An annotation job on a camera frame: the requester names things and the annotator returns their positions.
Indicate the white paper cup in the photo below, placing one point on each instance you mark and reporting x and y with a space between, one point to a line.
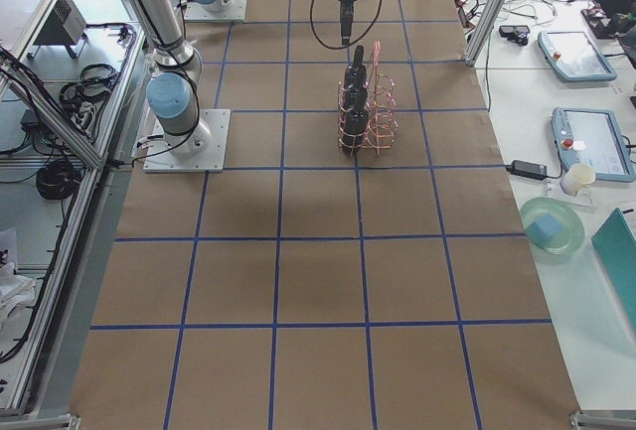
577 177

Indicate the black power adapter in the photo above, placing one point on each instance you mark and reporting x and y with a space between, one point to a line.
528 170

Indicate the blue foam cube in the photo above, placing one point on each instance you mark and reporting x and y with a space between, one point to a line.
544 231

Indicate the near blue teach pendant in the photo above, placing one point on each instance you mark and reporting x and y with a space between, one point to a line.
592 137

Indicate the copper wire wine basket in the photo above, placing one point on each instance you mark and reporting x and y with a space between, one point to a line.
381 104

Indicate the teal board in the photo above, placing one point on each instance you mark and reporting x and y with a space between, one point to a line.
614 245

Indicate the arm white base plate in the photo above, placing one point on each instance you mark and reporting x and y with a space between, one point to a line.
235 13
204 151

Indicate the white crumpled cloth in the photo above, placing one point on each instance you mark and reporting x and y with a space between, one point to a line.
17 291

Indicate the grey metal box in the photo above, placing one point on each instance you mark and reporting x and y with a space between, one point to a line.
65 26

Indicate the green glass plate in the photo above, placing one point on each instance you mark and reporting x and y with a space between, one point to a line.
573 234

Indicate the dark wine bottle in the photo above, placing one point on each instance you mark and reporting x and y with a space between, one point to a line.
355 97
354 129

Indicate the dark wine bottle far end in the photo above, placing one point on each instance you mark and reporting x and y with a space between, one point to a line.
356 72

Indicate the aluminium frame post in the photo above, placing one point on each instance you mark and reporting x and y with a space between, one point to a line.
482 31

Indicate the blue teach pendant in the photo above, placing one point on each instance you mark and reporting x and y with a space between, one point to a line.
592 137
575 57

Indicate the far blue teach pendant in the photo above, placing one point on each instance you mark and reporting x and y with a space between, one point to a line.
575 57

